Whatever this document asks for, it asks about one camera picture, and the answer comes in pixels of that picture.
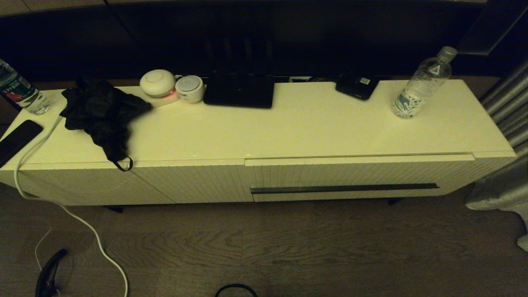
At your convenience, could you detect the white drawer with black handle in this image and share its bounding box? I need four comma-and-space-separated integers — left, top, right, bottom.
245, 154, 476, 203

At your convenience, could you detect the clear bottle with grey cap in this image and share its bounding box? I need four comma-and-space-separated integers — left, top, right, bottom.
391, 46, 457, 119

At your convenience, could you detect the white low cabinet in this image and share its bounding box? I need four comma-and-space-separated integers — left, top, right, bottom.
0, 79, 518, 206

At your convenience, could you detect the black flat box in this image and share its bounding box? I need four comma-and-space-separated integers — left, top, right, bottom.
203, 73, 275, 109

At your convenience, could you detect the small white cylinder speaker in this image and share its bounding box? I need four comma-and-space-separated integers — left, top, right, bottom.
175, 75, 205, 104

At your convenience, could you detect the flat white base with red light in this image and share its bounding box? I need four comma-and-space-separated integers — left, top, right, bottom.
142, 90, 181, 108

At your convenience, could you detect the small black device with label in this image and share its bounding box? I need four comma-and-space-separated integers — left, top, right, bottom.
335, 75, 380, 101

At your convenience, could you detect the white round dome device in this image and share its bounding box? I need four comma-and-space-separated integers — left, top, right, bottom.
139, 69, 177, 98

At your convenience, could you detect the black crumpled cloth bag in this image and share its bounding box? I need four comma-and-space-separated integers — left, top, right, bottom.
60, 76, 152, 172

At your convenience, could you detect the grey curtain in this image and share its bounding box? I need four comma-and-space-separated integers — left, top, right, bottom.
465, 58, 528, 252

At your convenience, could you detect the black smartphone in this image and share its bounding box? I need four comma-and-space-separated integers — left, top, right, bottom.
0, 120, 44, 168

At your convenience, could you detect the water bottle with green label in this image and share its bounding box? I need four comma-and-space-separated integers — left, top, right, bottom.
0, 59, 52, 115

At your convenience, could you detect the black cable loop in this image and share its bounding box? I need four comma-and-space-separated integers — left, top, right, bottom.
214, 284, 258, 297

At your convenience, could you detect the thick white cable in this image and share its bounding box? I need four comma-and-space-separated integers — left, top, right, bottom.
13, 115, 129, 297

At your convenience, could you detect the thin white cable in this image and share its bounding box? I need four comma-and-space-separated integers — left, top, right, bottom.
25, 214, 60, 297

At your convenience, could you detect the dark framed wall panel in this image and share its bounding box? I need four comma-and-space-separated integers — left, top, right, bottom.
448, 0, 528, 56

